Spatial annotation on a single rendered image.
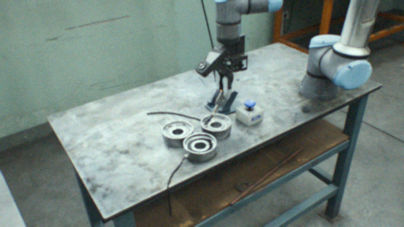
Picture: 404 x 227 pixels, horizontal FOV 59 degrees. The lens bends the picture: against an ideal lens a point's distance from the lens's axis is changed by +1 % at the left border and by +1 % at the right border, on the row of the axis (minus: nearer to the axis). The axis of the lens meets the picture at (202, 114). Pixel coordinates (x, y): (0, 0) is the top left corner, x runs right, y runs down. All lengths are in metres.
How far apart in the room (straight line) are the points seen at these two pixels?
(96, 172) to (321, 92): 0.87
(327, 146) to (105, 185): 0.97
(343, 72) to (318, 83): 0.19
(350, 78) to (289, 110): 0.24
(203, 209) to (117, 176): 0.36
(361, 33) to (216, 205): 0.75
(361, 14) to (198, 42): 2.01
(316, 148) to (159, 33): 1.68
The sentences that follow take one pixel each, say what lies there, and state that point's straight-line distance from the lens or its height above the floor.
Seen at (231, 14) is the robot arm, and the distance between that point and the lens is 1.03.
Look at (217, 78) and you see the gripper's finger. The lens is 1.15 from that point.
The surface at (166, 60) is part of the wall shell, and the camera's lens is 2.95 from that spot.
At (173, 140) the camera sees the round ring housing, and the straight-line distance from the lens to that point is 1.13.
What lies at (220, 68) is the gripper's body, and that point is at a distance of 1.11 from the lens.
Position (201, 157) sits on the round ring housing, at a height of 0.82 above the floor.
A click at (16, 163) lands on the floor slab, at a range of 2.67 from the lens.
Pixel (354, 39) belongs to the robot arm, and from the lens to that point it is 1.25.
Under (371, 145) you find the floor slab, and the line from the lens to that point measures 2.66.
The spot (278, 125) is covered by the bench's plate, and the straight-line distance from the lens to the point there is 1.26.
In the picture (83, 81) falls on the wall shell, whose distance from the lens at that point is 2.73.
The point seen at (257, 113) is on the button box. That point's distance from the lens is 1.24.
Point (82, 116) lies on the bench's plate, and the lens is 1.40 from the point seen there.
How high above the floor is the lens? 1.51
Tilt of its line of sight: 33 degrees down
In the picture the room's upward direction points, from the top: 2 degrees counter-clockwise
